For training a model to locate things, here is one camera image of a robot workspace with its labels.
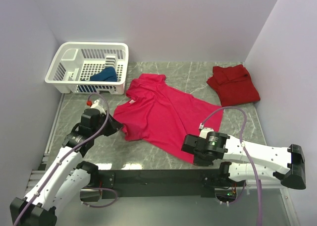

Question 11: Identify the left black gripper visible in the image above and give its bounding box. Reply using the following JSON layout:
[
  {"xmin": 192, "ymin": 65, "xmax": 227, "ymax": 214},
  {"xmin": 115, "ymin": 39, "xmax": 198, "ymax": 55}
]
[{"xmin": 92, "ymin": 110, "xmax": 124, "ymax": 138}]

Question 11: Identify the pink t shirt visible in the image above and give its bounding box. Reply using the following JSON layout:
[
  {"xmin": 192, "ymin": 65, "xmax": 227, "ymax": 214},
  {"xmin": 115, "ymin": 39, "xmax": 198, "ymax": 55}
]
[{"xmin": 113, "ymin": 73, "xmax": 223, "ymax": 164}]

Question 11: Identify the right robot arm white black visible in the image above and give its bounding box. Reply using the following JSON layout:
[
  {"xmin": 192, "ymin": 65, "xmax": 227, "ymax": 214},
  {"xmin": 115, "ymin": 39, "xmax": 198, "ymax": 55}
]
[{"xmin": 182, "ymin": 128, "xmax": 306, "ymax": 190}]

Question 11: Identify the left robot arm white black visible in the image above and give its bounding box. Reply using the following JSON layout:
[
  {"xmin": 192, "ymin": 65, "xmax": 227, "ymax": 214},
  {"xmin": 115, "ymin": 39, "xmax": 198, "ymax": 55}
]
[{"xmin": 10, "ymin": 104, "xmax": 122, "ymax": 226}]

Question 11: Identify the blue t shirt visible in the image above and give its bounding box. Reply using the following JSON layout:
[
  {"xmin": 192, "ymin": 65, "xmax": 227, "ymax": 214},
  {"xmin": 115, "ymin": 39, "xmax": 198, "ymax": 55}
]
[{"xmin": 78, "ymin": 66, "xmax": 117, "ymax": 93}]

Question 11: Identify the white plastic basket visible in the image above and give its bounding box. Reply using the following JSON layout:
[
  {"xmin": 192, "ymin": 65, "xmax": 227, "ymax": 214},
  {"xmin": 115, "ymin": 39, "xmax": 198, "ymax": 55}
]
[{"xmin": 45, "ymin": 42, "xmax": 129, "ymax": 95}]

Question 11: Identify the dark red folded t shirt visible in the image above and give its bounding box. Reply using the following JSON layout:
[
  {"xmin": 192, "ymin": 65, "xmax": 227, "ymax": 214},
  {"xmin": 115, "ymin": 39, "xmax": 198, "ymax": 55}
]
[{"xmin": 207, "ymin": 64, "xmax": 260, "ymax": 107}]

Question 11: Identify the black base beam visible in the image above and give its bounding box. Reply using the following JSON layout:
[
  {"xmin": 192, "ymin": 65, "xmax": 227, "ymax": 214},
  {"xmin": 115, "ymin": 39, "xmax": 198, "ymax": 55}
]
[{"xmin": 88, "ymin": 169, "xmax": 244, "ymax": 199}]

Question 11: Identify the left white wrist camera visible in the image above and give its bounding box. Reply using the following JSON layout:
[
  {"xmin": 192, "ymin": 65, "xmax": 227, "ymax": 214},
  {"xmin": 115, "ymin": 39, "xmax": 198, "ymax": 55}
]
[{"xmin": 86, "ymin": 99, "xmax": 107, "ymax": 114}]

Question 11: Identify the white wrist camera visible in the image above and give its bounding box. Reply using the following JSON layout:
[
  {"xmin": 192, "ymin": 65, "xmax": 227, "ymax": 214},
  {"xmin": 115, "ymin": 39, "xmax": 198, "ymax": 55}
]
[
  {"xmin": 199, "ymin": 123, "xmax": 213, "ymax": 139},
  {"xmin": 86, "ymin": 99, "xmax": 107, "ymax": 114}
]

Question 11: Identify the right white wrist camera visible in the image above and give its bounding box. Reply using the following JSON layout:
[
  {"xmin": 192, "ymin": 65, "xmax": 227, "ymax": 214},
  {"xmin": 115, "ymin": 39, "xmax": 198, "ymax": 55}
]
[{"xmin": 199, "ymin": 123, "xmax": 213, "ymax": 139}]

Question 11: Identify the aluminium rail frame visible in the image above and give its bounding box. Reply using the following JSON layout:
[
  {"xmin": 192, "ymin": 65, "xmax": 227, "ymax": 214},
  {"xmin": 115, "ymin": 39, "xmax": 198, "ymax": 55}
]
[{"xmin": 19, "ymin": 97, "xmax": 285, "ymax": 215}]

